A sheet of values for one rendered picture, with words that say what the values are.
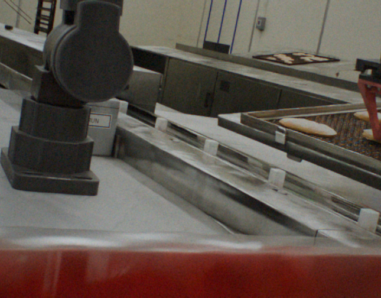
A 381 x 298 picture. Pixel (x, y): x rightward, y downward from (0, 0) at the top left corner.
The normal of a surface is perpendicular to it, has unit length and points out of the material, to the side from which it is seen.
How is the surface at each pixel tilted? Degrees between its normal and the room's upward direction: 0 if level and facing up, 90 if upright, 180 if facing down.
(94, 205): 0
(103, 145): 90
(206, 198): 90
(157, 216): 0
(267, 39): 90
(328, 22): 90
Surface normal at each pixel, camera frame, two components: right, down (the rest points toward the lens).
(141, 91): 0.49, 0.24
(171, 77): -0.85, -0.07
